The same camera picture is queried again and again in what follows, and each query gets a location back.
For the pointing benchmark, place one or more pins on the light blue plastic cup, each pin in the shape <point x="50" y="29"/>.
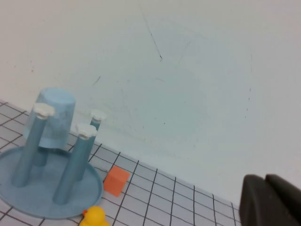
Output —
<point x="58" y="106"/>

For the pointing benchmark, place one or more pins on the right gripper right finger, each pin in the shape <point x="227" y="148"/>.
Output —
<point x="291" y="207"/>

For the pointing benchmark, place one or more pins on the white black-grid tablecloth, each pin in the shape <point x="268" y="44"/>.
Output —
<point x="164" y="200"/>

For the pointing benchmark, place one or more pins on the blue cup stand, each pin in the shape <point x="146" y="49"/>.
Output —
<point x="35" y="200"/>

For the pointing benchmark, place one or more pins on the orange block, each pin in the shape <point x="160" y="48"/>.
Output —
<point x="115" y="181"/>

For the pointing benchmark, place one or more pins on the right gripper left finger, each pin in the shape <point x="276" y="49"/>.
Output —
<point x="256" y="204"/>

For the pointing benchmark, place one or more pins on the yellow rubber duck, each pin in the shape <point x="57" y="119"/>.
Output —
<point x="94" y="216"/>

